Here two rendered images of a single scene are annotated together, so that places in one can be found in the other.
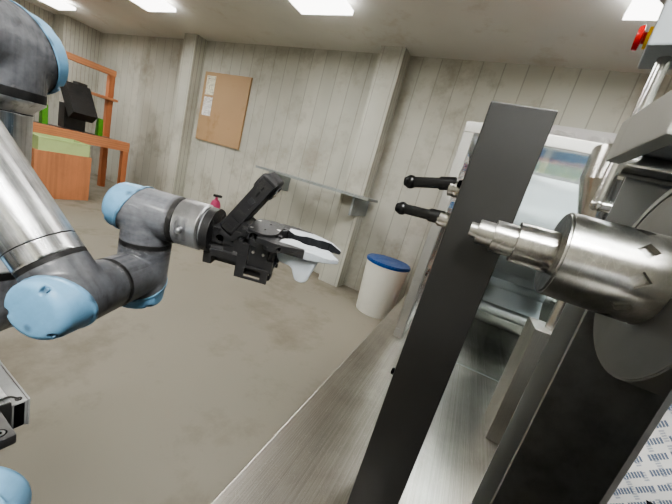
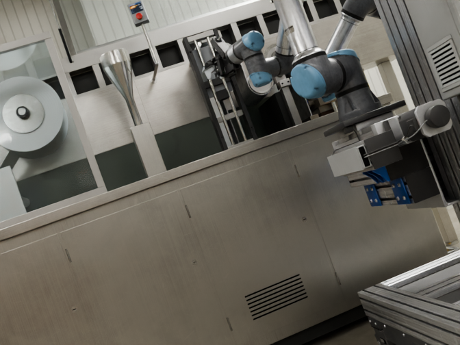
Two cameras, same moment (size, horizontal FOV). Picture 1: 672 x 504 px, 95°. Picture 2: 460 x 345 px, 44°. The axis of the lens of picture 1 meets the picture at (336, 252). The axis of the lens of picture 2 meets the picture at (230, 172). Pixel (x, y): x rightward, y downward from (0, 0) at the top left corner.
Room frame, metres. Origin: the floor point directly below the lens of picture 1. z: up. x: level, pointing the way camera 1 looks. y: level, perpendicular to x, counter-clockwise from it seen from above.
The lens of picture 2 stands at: (1.84, 1.92, 0.73)
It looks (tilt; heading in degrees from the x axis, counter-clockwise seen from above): 2 degrees up; 236
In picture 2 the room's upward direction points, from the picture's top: 20 degrees counter-clockwise
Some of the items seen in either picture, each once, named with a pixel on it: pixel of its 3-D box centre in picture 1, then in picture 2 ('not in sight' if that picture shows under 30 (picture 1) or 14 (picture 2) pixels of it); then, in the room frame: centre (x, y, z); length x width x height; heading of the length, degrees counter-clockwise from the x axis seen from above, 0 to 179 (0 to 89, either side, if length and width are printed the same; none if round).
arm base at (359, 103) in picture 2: not in sight; (356, 103); (0.34, 0.57, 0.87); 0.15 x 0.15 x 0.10
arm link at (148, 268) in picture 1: (135, 273); (261, 70); (0.46, 0.30, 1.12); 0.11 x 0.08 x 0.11; 0
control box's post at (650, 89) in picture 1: (629, 135); (149, 43); (0.48, -0.35, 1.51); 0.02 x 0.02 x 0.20
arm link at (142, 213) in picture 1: (149, 213); (249, 45); (0.48, 0.30, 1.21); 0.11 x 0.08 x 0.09; 90
